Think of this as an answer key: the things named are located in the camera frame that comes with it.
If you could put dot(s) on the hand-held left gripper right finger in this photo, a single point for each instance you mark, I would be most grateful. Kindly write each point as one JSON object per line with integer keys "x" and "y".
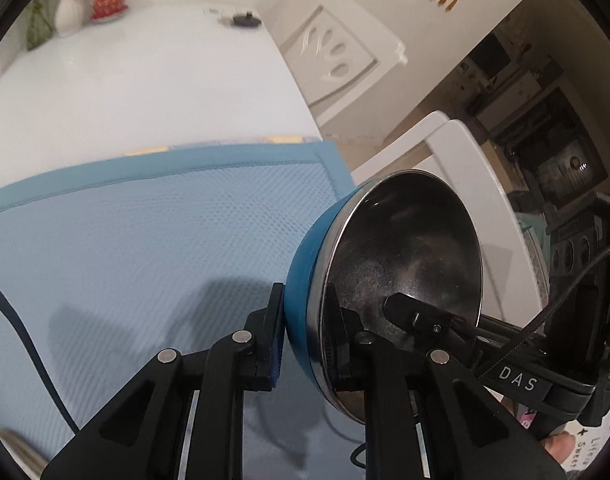
{"x": 346, "y": 345}

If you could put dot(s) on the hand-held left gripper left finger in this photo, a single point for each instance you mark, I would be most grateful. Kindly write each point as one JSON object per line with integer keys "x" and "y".
{"x": 275, "y": 355}

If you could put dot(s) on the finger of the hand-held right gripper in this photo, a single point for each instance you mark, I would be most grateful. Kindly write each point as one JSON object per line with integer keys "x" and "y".
{"x": 500, "y": 327}
{"x": 410, "y": 312}

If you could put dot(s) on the blue steel bowl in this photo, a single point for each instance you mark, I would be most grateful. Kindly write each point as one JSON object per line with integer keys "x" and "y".
{"x": 410, "y": 240}

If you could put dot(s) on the person's right hand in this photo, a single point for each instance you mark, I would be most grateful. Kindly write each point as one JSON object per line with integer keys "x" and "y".
{"x": 560, "y": 447}

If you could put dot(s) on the white printed cloth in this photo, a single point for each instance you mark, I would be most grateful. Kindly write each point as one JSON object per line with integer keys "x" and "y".
{"x": 595, "y": 440}

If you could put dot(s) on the white chair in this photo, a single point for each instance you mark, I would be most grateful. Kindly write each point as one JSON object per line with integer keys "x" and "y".
{"x": 335, "y": 50}
{"x": 460, "y": 160}

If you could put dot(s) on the blue woven table mat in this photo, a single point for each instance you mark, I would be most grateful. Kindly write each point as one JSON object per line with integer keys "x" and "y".
{"x": 135, "y": 240}

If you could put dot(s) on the dark shelf unit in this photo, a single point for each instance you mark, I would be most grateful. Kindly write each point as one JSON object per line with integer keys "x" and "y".
{"x": 550, "y": 150}

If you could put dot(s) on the small black object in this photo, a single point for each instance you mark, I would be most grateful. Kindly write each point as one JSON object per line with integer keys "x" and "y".
{"x": 246, "y": 20}

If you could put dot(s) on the white ceramic vase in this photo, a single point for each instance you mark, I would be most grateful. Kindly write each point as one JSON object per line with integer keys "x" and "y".
{"x": 69, "y": 12}

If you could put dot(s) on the glass vase with green stems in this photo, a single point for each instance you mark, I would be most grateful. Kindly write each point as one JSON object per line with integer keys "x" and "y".
{"x": 39, "y": 27}

